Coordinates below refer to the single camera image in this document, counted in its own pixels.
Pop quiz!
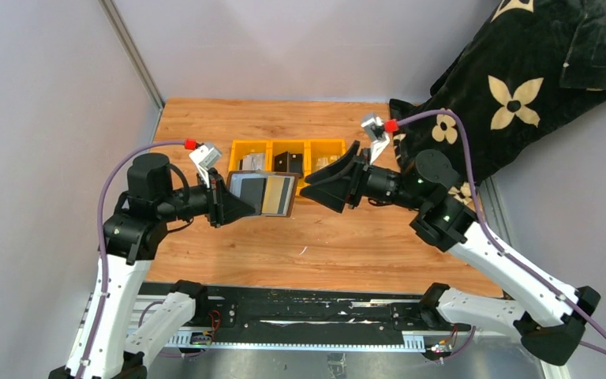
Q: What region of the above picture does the gold credit card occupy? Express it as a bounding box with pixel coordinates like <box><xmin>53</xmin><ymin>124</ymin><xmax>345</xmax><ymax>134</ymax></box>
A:
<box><xmin>262</xmin><ymin>175</ymin><xmax>294</xmax><ymax>216</ymax></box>
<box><xmin>315</xmin><ymin>156</ymin><xmax>339</xmax><ymax>171</ymax></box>

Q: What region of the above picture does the brown leather card holder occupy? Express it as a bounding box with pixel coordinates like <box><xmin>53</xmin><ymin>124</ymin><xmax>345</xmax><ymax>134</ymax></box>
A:
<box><xmin>228</xmin><ymin>171</ymin><xmax>301</xmax><ymax>218</ymax></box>

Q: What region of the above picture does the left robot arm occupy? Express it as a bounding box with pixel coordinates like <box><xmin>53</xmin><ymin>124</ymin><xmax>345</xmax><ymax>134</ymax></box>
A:
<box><xmin>49</xmin><ymin>152</ymin><xmax>255</xmax><ymax>378</ymax></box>

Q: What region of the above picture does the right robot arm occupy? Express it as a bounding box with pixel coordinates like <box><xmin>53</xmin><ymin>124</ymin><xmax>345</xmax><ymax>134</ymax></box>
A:
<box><xmin>301</xmin><ymin>143</ymin><xmax>600</xmax><ymax>366</ymax></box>

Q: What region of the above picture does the silver card in tray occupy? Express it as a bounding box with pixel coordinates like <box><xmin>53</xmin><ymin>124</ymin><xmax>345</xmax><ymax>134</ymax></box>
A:
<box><xmin>238</xmin><ymin>152</ymin><xmax>267</xmax><ymax>171</ymax></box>

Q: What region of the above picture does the black card in tray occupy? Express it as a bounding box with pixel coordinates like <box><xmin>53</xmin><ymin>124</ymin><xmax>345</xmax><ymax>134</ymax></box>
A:
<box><xmin>273</xmin><ymin>152</ymin><xmax>304</xmax><ymax>175</ymax></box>

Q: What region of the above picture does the yellow compartment tray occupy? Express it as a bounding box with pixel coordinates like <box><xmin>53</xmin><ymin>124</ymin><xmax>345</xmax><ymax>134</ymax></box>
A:
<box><xmin>227</xmin><ymin>138</ymin><xmax>346</xmax><ymax>176</ymax></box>

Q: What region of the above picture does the black floral blanket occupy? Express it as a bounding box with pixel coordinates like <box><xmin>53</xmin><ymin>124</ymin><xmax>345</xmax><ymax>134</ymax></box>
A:
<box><xmin>389</xmin><ymin>1</ymin><xmax>606</xmax><ymax>183</ymax></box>

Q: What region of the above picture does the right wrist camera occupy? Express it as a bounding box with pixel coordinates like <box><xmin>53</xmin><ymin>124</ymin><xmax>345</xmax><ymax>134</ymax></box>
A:
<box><xmin>361</xmin><ymin>113</ymin><xmax>391</xmax><ymax>164</ymax></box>

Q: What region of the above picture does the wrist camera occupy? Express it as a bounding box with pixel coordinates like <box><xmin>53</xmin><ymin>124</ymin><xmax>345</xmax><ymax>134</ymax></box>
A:
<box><xmin>361</xmin><ymin>113</ymin><xmax>391</xmax><ymax>164</ymax></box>
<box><xmin>189</xmin><ymin>143</ymin><xmax>223</xmax><ymax>188</ymax></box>

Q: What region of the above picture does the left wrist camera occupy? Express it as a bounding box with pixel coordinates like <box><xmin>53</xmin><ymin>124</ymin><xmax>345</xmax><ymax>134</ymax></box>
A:
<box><xmin>189</xmin><ymin>143</ymin><xmax>223</xmax><ymax>188</ymax></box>

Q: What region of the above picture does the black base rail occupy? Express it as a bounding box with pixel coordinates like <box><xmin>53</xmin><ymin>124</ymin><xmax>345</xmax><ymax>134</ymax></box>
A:
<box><xmin>161</xmin><ymin>286</ymin><xmax>470</xmax><ymax>357</ymax></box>

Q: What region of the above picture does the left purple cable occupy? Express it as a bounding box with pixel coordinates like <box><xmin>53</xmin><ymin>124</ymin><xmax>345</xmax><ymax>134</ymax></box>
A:
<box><xmin>73</xmin><ymin>137</ymin><xmax>200</xmax><ymax>379</ymax></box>

